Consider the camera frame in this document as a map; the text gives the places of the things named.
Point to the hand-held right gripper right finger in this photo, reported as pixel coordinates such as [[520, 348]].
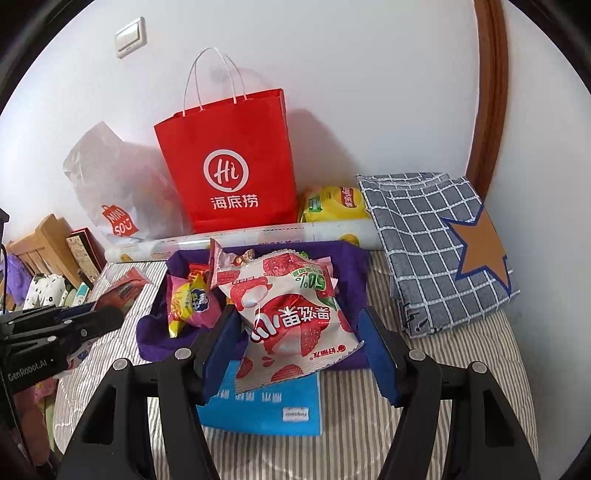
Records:
[[381, 364]]

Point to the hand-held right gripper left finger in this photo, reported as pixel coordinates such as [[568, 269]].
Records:
[[221, 360]]

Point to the teal white small box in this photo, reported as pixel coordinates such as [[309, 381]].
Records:
[[81, 293]]

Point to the slim red snack packet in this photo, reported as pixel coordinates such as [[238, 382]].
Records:
[[216, 258]]

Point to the purple cloth covered tray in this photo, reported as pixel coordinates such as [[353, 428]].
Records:
[[351, 277]]

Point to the pink yellow snack packet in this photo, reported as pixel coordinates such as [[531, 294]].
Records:
[[189, 304]]

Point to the red paper bag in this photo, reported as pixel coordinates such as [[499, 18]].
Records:
[[231, 138]]

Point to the person's left hand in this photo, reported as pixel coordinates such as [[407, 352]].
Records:
[[34, 424]]

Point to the strawberry print snack packet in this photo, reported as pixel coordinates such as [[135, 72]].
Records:
[[286, 323]]

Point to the purple fabric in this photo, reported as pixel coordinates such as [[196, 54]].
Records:
[[14, 277]]

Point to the blue tissue box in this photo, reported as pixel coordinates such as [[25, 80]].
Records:
[[277, 410]]

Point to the wooden slatted furniture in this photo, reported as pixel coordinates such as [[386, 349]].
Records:
[[46, 240]]

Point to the striped quilted cover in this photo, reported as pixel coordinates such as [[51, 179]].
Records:
[[461, 369]]

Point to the yellow tea packet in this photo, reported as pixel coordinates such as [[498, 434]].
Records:
[[332, 203]]

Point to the white floral cloth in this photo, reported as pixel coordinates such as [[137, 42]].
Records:
[[44, 288]]

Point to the patterned film roll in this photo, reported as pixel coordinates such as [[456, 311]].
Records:
[[152, 247]]

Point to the grey checked cloth with star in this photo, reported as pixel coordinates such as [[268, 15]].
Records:
[[415, 240]]

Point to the white plastic shopping bag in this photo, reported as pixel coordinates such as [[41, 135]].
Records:
[[106, 175]]

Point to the white light switch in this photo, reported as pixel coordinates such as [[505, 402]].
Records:
[[130, 38]]

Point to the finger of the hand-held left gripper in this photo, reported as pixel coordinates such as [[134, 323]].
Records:
[[97, 321], [69, 310]]

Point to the brown wooden door frame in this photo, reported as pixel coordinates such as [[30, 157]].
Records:
[[489, 92]]

